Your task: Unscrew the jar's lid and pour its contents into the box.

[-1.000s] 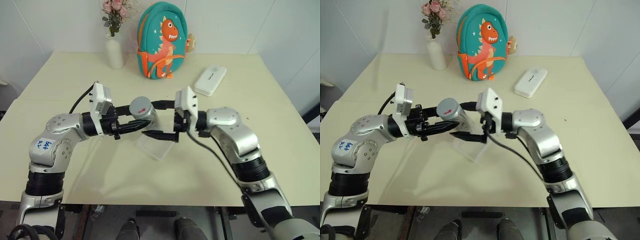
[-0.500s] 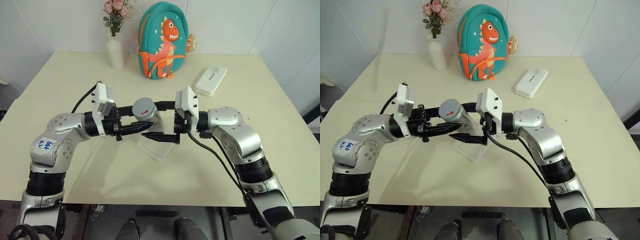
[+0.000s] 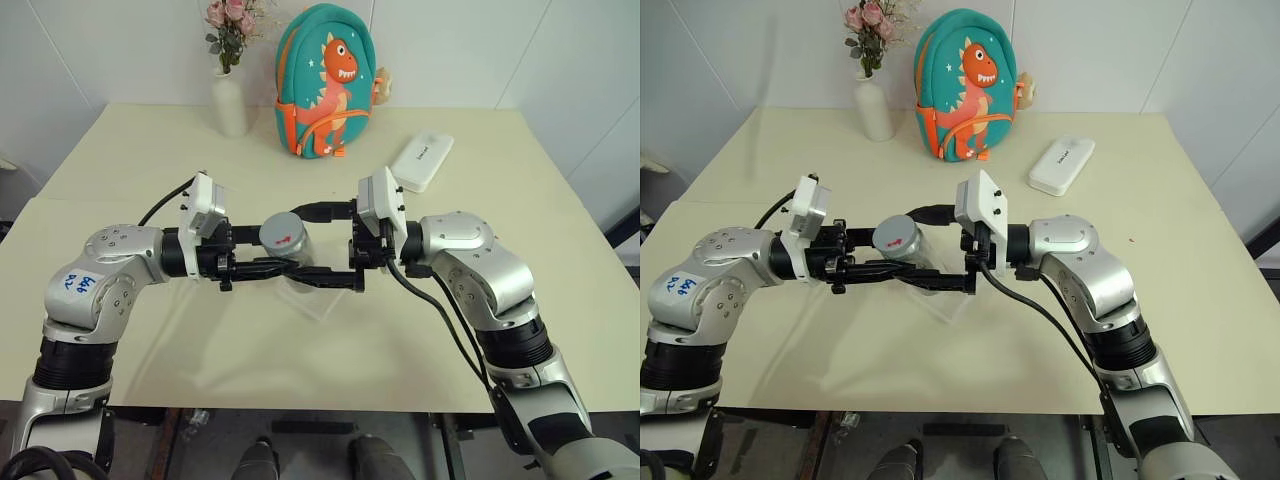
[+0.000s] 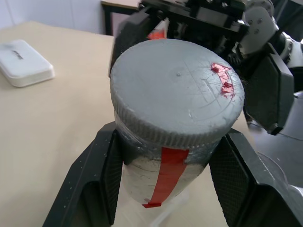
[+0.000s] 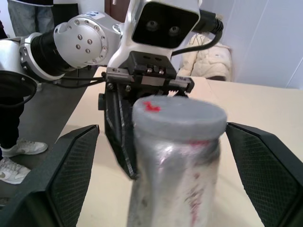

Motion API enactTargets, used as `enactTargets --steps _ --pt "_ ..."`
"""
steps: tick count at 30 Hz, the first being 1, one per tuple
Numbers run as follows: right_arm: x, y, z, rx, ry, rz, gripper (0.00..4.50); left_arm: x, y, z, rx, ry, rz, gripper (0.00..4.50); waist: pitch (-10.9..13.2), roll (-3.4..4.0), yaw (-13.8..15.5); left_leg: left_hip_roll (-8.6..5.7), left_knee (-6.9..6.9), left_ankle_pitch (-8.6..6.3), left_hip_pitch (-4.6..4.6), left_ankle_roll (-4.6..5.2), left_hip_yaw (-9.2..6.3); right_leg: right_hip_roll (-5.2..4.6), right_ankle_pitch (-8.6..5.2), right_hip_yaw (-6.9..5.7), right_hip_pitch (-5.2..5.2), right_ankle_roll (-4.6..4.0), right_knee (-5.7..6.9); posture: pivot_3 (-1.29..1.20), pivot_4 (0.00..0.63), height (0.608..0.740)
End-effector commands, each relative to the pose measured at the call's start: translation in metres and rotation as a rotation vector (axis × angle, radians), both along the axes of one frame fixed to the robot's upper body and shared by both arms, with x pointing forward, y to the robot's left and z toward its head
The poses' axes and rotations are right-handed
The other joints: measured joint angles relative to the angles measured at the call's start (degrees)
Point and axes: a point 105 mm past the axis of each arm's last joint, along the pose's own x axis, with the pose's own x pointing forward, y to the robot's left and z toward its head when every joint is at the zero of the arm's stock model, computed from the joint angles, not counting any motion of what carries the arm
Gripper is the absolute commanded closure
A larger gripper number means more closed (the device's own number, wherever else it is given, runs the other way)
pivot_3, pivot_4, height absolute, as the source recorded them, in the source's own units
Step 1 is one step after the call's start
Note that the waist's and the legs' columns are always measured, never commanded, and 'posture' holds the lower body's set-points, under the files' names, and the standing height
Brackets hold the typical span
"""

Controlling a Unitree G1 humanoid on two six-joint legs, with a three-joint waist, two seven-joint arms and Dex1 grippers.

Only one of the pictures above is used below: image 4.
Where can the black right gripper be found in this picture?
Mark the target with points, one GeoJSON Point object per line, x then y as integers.
{"type": "Point", "coordinates": [201, 21]}

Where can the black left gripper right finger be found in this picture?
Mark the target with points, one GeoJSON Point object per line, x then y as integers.
{"type": "Point", "coordinates": [241, 189]}

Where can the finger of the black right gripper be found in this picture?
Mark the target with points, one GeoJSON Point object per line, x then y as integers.
{"type": "Point", "coordinates": [267, 94]}

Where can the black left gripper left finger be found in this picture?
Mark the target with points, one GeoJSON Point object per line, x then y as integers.
{"type": "Point", "coordinates": [82, 179]}

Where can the silver jar with red tape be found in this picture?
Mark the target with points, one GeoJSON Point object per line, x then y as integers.
{"type": "Point", "coordinates": [139, 175]}

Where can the grey ribbed jar lid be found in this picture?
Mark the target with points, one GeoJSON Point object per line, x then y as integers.
{"type": "Point", "coordinates": [170, 94]}

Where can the black framed desk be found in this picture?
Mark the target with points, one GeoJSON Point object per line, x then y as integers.
{"type": "Point", "coordinates": [107, 19]}

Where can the silver robot body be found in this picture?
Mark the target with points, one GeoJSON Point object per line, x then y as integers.
{"type": "Point", "coordinates": [296, 118]}

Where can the white rectangular case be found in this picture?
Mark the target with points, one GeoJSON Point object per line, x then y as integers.
{"type": "Point", "coordinates": [23, 63]}

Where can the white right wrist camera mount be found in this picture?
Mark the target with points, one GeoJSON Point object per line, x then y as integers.
{"type": "Point", "coordinates": [258, 26]}

